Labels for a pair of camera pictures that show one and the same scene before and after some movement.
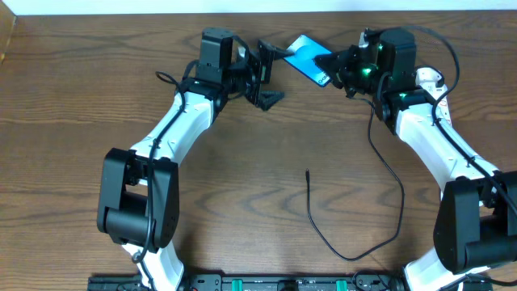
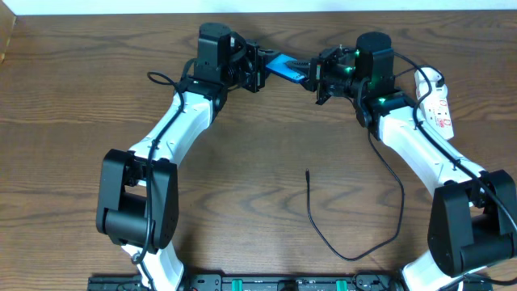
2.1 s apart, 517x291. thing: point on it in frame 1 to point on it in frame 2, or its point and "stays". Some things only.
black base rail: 135,282 stays
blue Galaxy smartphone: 304,50 to 279,66
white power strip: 426,78 stays
